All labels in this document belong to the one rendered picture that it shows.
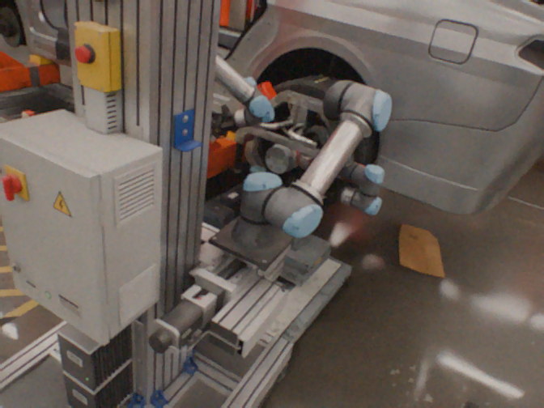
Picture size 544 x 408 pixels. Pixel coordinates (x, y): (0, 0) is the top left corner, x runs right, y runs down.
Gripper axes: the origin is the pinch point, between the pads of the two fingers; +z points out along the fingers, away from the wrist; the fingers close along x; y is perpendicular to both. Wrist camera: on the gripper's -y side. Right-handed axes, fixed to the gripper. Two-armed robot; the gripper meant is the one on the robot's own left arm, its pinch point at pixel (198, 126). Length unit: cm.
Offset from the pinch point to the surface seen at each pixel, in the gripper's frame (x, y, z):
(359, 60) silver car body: 14, -40, -68
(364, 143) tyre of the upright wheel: 40, -11, -64
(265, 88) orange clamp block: 9.4, -30.3, -23.5
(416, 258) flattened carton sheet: 170, -27, -71
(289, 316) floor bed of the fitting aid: 94, 47, -13
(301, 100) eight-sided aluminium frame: 14.5, -20.8, -41.1
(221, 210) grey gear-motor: 59, -2, 20
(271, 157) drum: 26.6, -0.4, -23.9
